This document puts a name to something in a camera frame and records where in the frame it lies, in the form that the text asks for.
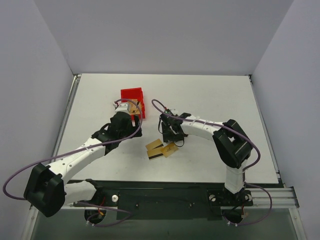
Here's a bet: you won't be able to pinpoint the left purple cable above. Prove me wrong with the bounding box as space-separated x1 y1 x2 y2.
2 98 144 201

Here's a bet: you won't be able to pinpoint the purple cable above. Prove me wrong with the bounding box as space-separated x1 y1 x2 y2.
2 98 144 201
151 99 262 171

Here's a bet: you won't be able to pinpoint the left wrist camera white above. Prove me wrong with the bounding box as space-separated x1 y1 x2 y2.
113 101 130 115

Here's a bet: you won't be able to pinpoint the gold cards in bin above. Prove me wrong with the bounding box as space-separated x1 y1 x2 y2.
128 99 145 118

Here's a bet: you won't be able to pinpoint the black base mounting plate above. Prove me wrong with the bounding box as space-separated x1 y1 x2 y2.
88 180 253 221

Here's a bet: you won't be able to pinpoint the gold card upper left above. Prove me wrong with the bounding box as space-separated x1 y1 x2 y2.
145 138 164 151

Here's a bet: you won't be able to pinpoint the aluminium front rail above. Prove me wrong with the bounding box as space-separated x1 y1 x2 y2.
29 186 300 210

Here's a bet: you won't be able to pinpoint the gold card with logo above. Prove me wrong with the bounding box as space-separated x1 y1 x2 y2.
160 142 179 158

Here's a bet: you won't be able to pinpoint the red plastic bin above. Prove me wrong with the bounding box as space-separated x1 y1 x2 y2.
120 87 146 120

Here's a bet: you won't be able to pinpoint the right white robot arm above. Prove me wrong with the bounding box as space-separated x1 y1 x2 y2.
159 109 253 205

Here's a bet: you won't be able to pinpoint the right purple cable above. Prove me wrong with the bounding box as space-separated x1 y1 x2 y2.
151 99 262 171

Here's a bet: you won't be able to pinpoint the gold card magnetic stripe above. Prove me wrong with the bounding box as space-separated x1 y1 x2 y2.
147 147 164 161

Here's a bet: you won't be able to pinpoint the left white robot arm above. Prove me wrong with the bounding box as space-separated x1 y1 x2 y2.
23 112 142 217

